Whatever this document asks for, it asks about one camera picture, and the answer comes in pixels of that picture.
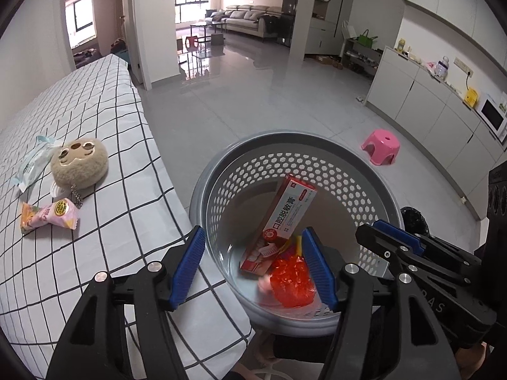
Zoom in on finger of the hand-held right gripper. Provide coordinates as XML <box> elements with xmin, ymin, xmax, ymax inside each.
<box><xmin>372</xmin><ymin>219</ymin><xmax>482</xmax><ymax>274</ymax></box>
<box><xmin>355</xmin><ymin>224</ymin><xmax>468</xmax><ymax>297</ymax></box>

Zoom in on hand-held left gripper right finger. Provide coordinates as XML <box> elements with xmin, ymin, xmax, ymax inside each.
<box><xmin>302</xmin><ymin>227</ymin><xmax>462</xmax><ymax>380</ymax></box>

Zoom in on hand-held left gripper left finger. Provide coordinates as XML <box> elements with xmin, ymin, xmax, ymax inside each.
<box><xmin>53</xmin><ymin>225</ymin><xmax>207</xmax><ymax>380</ymax></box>

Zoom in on red plastic bag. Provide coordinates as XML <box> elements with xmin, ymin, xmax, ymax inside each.
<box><xmin>257</xmin><ymin>245</ymin><xmax>318</xmax><ymax>308</ymax></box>

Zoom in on red toothpaste box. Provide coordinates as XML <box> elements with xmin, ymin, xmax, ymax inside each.
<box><xmin>239</xmin><ymin>174</ymin><xmax>318</xmax><ymax>276</ymax></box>

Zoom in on grey perforated basket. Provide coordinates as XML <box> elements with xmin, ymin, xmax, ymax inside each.
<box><xmin>189</xmin><ymin>129</ymin><xmax>405</xmax><ymax>337</ymax></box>

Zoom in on black trash bag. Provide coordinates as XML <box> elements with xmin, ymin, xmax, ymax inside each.
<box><xmin>400</xmin><ymin>206</ymin><xmax>429</xmax><ymax>238</ymax></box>

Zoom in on person's right hand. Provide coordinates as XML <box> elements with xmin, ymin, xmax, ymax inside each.
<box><xmin>455</xmin><ymin>341</ymin><xmax>490</xmax><ymax>380</ymax></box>

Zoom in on pink plastic stool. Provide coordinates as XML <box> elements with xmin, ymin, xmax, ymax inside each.
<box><xmin>360</xmin><ymin>129</ymin><xmax>401</xmax><ymax>166</ymax></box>

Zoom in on white counter cabinet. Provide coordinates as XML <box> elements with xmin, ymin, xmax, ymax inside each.
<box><xmin>364</xmin><ymin>45</ymin><xmax>507</xmax><ymax>220</ymax></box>

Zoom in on pink snack packet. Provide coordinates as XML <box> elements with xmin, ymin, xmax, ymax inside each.
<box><xmin>20</xmin><ymin>200</ymin><xmax>80</xmax><ymax>235</ymax></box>

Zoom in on beige plush sloth toy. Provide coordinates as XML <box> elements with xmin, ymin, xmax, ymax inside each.
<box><xmin>50</xmin><ymin>136</ymin><xmax>109</xmax><ymax>208</ymax></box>

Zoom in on white microwave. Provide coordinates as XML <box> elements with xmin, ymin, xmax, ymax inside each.
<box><xmin>475</xmin><ymin>94</ymin><xmax>507</xmax><ymax>137</ymax></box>

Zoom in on white and pink bottle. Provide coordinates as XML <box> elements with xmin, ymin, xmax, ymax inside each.
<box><xmin>426</xmin><ymin>56</ymin><xmax>450</xmax><ymax>78</ymax></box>

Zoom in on shoe rack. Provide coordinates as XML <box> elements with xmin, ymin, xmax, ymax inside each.
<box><xmin>341</xmin><ymin>37</ymin><xmax>383</xmax><ymax>74</ymax></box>

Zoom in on cardboard boxes on floor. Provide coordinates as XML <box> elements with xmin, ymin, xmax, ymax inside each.
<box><xmin>315</xmin><ymin>53</ymin><xmax>345</xmax><ymax>68</ymax></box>

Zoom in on light blue mask packet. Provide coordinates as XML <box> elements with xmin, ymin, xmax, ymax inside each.
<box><xmin>16</xmin><ymin>135</ymin><xmax>60</xmax><ymax>194</ymax></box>

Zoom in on dark coffee table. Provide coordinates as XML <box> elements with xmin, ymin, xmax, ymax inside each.
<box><xmin>189</xmin><ymin>21</ymin><xmax>226</xmax><ymax>42</ymax></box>

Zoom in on grey sofa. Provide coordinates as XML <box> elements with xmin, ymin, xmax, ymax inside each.
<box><xmin>205</xmin><ymin>4</ymin><xmax>296</xmax><ymax>40</ymax></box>

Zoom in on bedroom window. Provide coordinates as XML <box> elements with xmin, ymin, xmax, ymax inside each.
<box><xmin>67</xmin><ymin>0</ymin><xmax>98</xmax><ymax>44</ymax></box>

